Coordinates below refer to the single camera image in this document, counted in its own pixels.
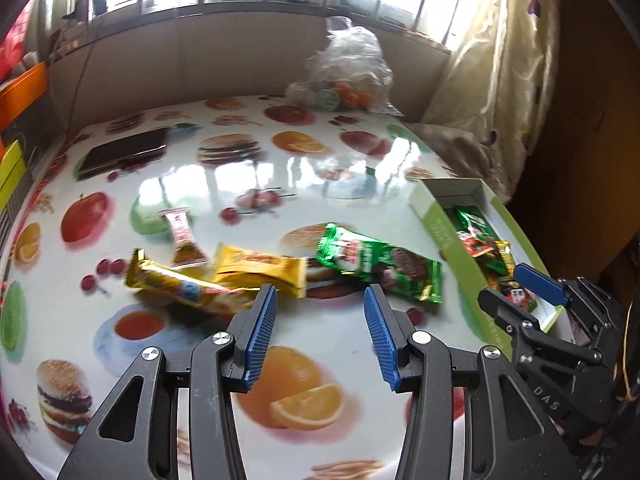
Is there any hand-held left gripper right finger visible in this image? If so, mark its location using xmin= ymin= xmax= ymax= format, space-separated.
xmin=363 ymin=284 xmax=581 ymax=480

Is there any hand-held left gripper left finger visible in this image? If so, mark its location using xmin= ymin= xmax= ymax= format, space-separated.
xmin=57 ymin=283 xmax=278 ymax=480

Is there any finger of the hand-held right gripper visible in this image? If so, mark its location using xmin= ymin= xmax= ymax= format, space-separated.
xmin=512 ymin=262 xmax=628 ymax=361
xmin=477 ymin=287 xmax=603 ymax=366

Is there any black red snack packet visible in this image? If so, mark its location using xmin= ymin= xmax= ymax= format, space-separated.
xmin=500 ymin=280 xmax=538 ymax=311

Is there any long yellow snack bar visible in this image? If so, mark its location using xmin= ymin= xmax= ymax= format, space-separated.
xmin=495 ymin=240 xmax=516 ymax=276
xmin=124 ymin=249 xmax=256 ymax=311

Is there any yellow snack packet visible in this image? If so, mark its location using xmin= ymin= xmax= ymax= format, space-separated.
xmin=214 ymin=242 xmax=308 ymax=298

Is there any green chocolate cookie packet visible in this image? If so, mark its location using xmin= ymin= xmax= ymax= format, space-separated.
xmin=317 ymin=223 xmax=444 ymax=305

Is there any shiny green snack packet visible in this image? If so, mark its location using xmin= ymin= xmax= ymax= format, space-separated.
xmin=452 ymin=207 xmax=493 ymax=241

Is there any brown gold snack packet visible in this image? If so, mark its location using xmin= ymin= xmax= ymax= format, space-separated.
xmin=169 ymin=240 xmax=208 ymax=268

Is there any green cardboard box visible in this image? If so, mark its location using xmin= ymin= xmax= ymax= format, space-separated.
xmin=410 ymin=177 xmax=563 ymax=333

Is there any white red candy packet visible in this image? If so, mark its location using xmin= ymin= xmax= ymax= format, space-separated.
xmin=157 ymin=207 xmax=193 ymax=246

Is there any fruit print tablecloth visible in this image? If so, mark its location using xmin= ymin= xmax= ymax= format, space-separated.
xmin=0 ymin=94 xmax=566 ymax=480

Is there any wooden cabinet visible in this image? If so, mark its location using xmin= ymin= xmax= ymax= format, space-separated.
xmin=550 ymin=0 xmax=640 ymax=261

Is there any cream patterned curtain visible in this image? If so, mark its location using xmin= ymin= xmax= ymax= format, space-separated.
xmin=405 ymin=0 xmax=561 ymax=201

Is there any black phone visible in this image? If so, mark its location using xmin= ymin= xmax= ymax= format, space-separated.
xmin=75 ymin=127 xmax=173 ymax=181

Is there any clear plastic bag with oranges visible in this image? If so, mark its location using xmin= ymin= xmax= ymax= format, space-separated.
xmin=286 ymin=16 xmax=403 ymax=117

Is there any yellow-green box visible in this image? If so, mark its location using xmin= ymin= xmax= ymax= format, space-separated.
xmin=0 ymin=137 xmax=28 ymax=211

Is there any orange box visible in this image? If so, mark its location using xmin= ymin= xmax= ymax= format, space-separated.
xmin=0 ymin=62 xmax=48 ymax=128

